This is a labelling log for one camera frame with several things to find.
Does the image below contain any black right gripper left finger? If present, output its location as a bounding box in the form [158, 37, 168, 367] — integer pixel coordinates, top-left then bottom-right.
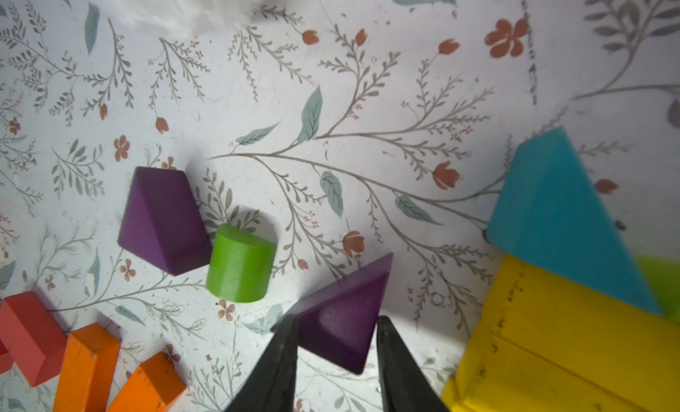
[226, 316, 299, 412]

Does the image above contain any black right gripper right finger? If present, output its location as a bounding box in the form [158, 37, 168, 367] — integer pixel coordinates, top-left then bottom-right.
[376, 316, 448, 412]

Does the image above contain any purple triangle block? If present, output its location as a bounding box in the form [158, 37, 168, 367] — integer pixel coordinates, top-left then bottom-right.
[286, 253, 393, 375]
[118, 167, 213, 276]

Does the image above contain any orange long block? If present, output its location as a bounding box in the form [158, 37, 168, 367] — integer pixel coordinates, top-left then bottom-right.
[106, 352, 186, 412]
[53, 324, 120, 412]

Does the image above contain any small green cylinder block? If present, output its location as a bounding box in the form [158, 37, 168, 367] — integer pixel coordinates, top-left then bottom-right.
[205, 224, 277, 303]

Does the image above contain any teal triangle block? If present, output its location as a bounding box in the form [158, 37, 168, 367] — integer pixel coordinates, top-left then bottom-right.
[486, 127, 662, 316]

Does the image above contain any light green cylinder block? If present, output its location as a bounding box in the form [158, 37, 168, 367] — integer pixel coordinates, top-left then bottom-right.
[635, 256, 680, 324]

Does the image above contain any right red block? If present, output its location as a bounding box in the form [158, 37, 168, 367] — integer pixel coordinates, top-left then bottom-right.
[1, 292, 67, 387]

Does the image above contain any red block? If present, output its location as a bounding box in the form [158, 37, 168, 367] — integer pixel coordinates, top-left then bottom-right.
[1, 292, 67, 387]
[0, 342, 14, 374]

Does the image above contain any left red block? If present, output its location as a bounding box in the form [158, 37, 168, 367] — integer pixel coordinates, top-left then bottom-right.
[0, 342, 14, 374]

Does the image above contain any white teddy bear pink shirt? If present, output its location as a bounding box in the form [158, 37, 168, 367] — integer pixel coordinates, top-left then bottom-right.
[88, 0, 263, 39]

